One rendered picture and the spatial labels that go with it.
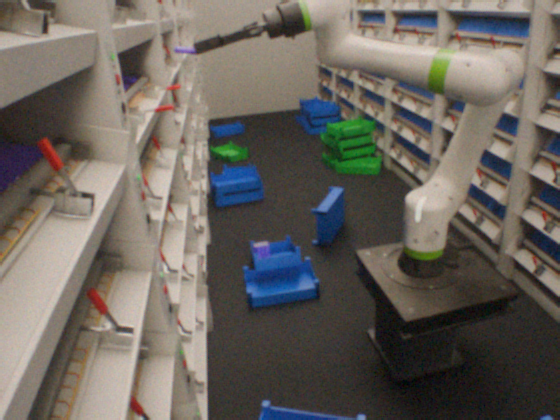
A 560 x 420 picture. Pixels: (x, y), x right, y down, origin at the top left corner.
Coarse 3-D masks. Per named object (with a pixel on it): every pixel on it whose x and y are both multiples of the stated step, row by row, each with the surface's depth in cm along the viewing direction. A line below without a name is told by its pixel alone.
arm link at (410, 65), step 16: (320, 48) 120; (336, 48) 117; (352, 48) 115; (368, 48) 113; (384, 48) 110; (400, 48) 108; (416, 48) 106; (432, 48) 104; (336, 64) 120; (352, 64) 117; (368, 64) 114; (384, 64) 111; (400, 64) 108; (416, 64) 105; (400, 80) 112; (416, 80) 107
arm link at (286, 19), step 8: (288, 0) 110; (296, 0) 110; (280, 8) 109; (288, 8) 109; (296, 8) 109; (280, 16) 110; (288, 16) 109; (296, 16) 109; (288, 24) 110; (296, 24) 110; (304, 24) 111; (288, 32) 111; (296, 32) 112; (304, 32) 114
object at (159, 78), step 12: (120, 72) 122; (132, 72) 122; (144, 72) 123; (156, 72) 123; (168, 72) 124; (156, 84) 125; (144, 108) 97; (132, 120) 70; (144, 120) 88; (156, 120) 106; (144, 132) 82; (144, 144) 86
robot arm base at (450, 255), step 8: (448, 240) 134; (448, 248) 130; (456, 248) 130; (464, 248) 135; (400, 256) 134; (408, 256) 129; (440, 256) 127; (448, 256) 129; (456, 256) 130; (400, 264) 132; (408, 264) 129; (416, 264) 128; (424, 264) 126; (432, 264) 126; (440, 264) 128; (448, 264) 130; (456, 264) 129; (408, 272) 129; (416, 272) 128; (424, 272) 127; (432, 272) 127; (440, 272) 128
